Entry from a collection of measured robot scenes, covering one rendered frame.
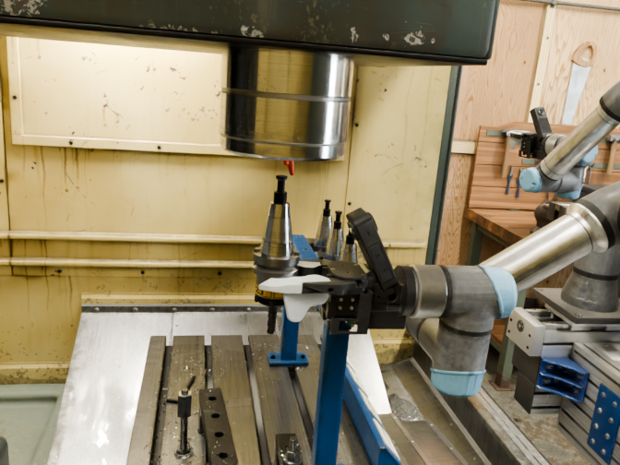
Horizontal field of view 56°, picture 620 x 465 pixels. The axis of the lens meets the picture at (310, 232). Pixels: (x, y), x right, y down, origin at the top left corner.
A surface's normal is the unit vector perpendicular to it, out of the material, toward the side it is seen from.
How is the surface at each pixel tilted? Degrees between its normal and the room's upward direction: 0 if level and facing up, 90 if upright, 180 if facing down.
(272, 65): 90
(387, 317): 90
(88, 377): 26
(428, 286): 62
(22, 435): 0
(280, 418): 0
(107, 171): 91
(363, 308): 90
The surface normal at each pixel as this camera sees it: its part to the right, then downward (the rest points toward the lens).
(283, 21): 0.18, 0.27
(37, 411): 0.07, -0.96
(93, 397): 0.13, -0.78
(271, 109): -0.11, 0.25
